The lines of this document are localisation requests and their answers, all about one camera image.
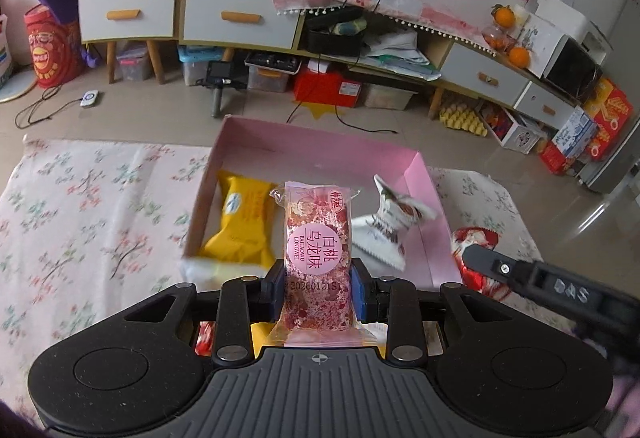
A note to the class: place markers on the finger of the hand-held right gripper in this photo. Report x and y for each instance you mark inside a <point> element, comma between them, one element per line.
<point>495,265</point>

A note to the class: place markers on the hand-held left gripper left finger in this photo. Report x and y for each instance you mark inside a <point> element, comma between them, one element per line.
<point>273,294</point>

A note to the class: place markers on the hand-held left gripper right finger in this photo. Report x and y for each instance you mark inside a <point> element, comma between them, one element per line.
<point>358,292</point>

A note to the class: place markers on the pink floral snack packet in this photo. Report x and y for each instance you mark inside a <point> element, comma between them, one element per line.
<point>312,238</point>

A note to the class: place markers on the pink cardboard box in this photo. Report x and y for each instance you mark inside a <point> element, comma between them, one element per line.
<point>310,152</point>

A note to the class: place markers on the pale yellow snack packet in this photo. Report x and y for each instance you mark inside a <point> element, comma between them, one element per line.
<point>210,268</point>

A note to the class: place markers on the white red-print snack packet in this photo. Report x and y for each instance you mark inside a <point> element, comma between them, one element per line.
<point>385,228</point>

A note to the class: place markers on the small red snack packet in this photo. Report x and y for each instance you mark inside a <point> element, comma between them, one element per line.
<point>205,340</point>

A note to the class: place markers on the small red box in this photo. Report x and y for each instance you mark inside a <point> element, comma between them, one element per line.
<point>555,157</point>

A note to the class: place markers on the red white floor carton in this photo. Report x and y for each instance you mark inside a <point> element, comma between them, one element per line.
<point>510,127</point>

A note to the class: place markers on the yellow egg tray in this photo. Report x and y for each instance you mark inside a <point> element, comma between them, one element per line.
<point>462,118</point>

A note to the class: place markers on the blue white milk carton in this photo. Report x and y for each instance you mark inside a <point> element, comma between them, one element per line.
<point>575,132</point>

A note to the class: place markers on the grey refrigerator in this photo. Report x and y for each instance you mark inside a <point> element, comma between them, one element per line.
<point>615,117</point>

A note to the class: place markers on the orange red gift box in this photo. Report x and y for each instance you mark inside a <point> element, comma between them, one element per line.
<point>610,112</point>

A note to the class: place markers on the floral blanket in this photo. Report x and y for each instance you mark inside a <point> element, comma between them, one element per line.
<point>100,218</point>

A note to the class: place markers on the clear plastic storage box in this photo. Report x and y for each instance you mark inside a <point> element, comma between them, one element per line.
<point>272,75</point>
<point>387,96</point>
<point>134,62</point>

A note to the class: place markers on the wooden low cabinet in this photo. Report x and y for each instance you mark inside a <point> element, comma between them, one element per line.
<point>480,67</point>

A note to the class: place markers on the red storage box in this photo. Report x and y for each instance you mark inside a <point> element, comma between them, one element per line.
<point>325,87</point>

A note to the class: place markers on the orange fruit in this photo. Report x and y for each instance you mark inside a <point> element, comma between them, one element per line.
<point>504,16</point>
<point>519,56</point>

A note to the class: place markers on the black microwave oven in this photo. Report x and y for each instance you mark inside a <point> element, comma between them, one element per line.
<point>572,67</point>

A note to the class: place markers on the black handheld gimbal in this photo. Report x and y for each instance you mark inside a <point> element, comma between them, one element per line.
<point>220,75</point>

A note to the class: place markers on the glass jar of kumquats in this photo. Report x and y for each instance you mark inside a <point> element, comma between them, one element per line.
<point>495,37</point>

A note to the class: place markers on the pile of white papers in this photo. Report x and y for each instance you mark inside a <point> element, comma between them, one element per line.
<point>400,52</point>

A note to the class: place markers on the blue lid storage box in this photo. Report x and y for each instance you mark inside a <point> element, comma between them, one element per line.
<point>197,65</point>

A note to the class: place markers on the black storage basket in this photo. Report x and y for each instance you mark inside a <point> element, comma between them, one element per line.
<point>332,40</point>

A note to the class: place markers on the white foam box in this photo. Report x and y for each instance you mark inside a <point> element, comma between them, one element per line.
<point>565,15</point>

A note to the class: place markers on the white charger puck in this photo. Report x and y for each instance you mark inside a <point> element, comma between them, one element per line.
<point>91,99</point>

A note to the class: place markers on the red printed bucket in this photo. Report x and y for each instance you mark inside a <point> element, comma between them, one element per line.
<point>50,47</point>

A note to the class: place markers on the white shopping bag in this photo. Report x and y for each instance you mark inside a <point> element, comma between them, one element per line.
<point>5,52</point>

